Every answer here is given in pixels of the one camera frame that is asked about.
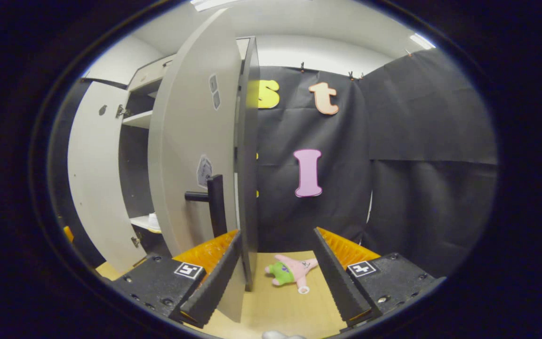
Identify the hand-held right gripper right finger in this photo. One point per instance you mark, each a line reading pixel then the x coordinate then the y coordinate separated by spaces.
pixel 339 282

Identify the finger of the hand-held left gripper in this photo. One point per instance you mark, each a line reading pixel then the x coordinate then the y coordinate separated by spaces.
pixel 68 234

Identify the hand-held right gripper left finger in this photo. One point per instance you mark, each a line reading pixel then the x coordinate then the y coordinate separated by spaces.
pixel 214 282

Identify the grey shoe cabinet door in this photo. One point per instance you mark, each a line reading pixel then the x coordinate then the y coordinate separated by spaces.
pixel 92 165
pixel 186 141

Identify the white shoe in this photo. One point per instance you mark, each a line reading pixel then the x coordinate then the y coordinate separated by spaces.
pixel 154 221

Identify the grey shoe cabinet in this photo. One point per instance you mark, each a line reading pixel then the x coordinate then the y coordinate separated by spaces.
pixel 251 165

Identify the beige cabinet drawer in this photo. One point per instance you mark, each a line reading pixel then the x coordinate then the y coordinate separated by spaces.
pixel 148 74

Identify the pink green plush toy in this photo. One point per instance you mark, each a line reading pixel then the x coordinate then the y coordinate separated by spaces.
pixel 294 270

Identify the black backdrop cloth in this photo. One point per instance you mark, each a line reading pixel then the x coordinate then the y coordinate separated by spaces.
pixel 393 188

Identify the ceiling light panel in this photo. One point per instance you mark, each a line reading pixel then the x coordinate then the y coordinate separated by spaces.
pixel 210 4
pixel 421 41

